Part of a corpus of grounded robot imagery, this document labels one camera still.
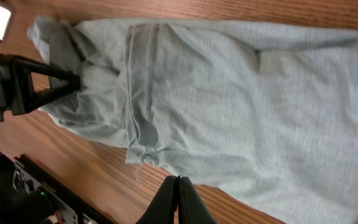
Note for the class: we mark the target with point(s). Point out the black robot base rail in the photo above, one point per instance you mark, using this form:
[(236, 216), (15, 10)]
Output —
[(28, 194)]

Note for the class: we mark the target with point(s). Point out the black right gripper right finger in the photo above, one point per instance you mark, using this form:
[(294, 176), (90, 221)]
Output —
[(191, 208)]

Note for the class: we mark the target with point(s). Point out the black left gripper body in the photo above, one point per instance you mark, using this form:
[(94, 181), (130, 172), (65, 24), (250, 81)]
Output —
[(15, 85)]

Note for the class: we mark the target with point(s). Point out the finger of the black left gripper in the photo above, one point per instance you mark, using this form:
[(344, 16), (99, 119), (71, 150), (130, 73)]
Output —
[(44, 97), (44, 69)]

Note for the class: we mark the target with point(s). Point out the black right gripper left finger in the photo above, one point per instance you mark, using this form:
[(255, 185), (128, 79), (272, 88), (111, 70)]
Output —
[(164, 204)]

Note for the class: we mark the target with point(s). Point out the light blue t-shirt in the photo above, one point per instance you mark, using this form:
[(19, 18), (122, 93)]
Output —
[(266, 112)]

